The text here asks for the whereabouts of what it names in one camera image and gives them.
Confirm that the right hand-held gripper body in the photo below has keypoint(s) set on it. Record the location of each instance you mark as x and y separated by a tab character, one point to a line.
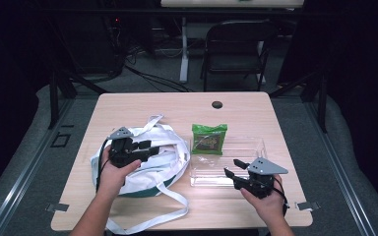
259	183

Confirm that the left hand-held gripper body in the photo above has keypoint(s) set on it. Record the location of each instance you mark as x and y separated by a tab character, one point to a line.
123	152

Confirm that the clear plastic container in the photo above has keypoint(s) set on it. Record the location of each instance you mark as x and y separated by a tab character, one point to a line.
216	164

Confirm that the white tote bag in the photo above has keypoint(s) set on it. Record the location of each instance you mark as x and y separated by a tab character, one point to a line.
170	160

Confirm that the green snack packet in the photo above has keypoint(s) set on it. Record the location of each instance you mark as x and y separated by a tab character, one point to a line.
209	141

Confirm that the person's right hand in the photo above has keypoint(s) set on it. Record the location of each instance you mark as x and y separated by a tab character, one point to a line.
269	205

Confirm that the person's left hand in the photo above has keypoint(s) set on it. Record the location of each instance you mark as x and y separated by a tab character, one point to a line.
111	178

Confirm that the black metal stand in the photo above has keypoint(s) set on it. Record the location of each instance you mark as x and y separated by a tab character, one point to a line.
321	101
54	98

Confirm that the white table leg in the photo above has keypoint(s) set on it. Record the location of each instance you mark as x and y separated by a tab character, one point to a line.
184	55

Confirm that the dark equipment with red light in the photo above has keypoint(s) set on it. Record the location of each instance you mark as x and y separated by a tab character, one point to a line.
114	42

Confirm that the black folding chair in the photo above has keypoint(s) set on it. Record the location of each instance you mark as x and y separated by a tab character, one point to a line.
236	46

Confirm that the light wooden background table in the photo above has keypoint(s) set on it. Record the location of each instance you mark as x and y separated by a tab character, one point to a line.
229	3

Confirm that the grey metal table bracket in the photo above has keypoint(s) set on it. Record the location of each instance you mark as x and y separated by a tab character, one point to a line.
307	206
58	207

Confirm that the aluminium floor rail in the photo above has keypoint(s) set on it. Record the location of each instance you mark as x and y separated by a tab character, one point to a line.
341	170
29	167

